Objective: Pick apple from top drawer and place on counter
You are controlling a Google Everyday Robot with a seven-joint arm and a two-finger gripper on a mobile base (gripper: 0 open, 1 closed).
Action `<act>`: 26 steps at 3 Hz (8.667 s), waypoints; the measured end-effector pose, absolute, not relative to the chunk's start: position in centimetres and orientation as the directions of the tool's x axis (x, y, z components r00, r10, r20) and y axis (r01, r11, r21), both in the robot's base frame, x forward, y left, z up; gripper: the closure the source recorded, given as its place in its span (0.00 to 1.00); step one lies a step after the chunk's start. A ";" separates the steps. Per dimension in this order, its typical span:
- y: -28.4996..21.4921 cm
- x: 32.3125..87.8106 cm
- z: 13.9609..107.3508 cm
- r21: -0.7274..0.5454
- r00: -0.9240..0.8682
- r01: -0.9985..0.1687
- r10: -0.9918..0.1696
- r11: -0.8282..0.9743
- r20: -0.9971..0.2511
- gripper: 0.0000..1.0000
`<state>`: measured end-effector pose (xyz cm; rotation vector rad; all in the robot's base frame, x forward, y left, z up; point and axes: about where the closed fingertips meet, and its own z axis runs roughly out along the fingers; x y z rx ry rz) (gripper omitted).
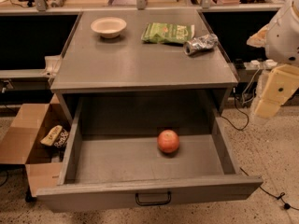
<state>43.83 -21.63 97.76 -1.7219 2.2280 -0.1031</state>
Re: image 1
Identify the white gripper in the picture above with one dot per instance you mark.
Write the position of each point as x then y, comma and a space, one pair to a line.
284, 37

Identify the red apple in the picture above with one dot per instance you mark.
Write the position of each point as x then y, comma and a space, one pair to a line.
168, 141

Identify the grey cabinet counter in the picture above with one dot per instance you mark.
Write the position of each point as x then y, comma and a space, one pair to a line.
125, 63

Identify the open grey drawer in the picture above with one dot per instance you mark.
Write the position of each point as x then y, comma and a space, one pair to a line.
113, 154

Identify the white power strip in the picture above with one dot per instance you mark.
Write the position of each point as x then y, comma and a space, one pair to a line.
267, 64

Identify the crushed silver can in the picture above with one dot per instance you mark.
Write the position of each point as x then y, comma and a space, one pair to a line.
201, 43

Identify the green chip bag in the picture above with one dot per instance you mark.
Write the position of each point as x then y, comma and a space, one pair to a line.
167, 33

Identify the white bowl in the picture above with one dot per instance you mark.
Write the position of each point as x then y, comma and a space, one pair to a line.
108, 27

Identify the snack bag in box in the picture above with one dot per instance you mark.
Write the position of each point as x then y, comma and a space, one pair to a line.
57, 137

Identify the open cardboard box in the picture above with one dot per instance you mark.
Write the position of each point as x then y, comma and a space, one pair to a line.
21, 143

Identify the black drawer handle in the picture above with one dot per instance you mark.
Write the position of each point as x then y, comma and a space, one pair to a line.
153, 199

